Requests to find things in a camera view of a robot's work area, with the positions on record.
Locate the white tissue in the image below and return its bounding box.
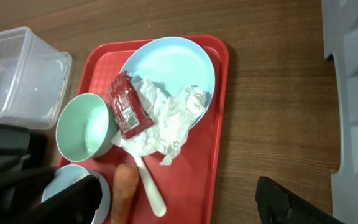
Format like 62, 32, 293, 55
111, 78, 207, 166

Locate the green bowl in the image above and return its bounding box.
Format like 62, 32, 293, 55
55, 93, 119, 162

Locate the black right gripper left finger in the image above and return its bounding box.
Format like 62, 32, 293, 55
0, 168, 103, 223

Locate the black waste tray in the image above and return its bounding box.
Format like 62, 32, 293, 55
0, 124, 48, 169

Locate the light blue bowl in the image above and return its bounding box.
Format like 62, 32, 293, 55
41, 164, 111, 224

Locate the clear plastic bin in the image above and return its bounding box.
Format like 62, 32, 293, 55
0, 26, 73, 130

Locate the grey dishwasher rack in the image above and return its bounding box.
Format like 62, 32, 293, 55
321, 0, 358, 223

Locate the white plastic spoon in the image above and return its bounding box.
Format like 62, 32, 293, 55
133, 156, 167, 217

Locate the light blue plate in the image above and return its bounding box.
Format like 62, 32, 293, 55
119, 36, 216, 130

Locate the orange carrot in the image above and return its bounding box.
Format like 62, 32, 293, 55
111, 164, 139, 224

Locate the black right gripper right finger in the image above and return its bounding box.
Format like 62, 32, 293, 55
255, 176, 343, 224

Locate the red snack wrapper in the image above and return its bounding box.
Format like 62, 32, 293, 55
109, 71, 154, 139

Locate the red plastic tray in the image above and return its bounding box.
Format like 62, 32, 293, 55
57, 34, 230, 224

